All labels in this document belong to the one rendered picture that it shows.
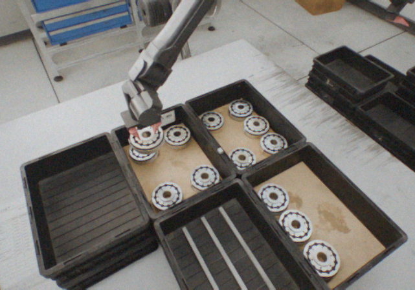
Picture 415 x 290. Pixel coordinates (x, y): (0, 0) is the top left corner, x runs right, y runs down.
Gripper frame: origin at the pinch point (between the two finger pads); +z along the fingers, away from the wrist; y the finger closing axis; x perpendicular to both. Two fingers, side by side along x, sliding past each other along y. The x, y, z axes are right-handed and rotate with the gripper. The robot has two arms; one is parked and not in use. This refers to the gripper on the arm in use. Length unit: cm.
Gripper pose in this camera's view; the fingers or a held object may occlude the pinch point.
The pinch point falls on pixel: (146, 133)
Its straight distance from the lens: 91.7
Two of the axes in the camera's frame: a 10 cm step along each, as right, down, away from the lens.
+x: -4.8, -6.8, 5.5
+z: 0.0, 6.3, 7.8
